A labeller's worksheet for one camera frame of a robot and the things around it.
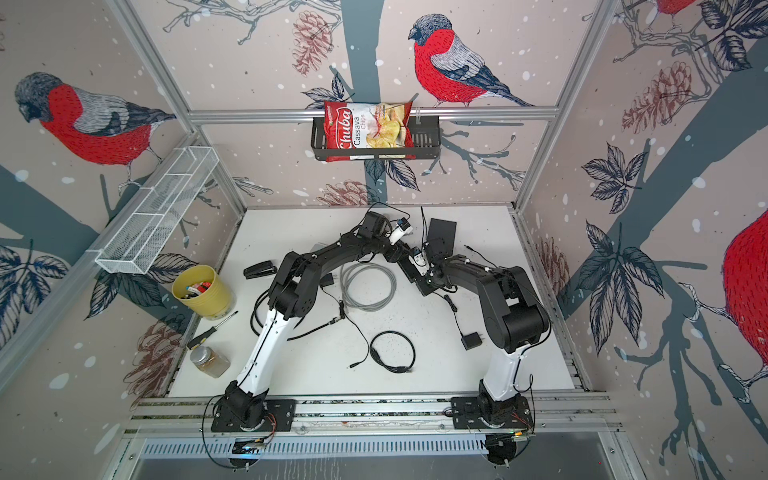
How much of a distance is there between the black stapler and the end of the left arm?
1.23ft

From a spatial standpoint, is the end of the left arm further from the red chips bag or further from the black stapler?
the black stapler

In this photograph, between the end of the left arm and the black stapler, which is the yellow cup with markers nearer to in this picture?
the black stapler

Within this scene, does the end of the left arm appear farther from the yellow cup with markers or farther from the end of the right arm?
the yellow cup with markers

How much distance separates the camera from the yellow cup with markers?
2.73 ft

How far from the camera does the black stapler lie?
102 cm

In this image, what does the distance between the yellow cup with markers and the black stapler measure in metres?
0.11

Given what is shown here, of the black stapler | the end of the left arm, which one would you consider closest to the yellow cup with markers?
the black stapler

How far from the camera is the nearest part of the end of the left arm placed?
88cm

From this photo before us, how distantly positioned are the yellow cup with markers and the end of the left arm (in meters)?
0.44
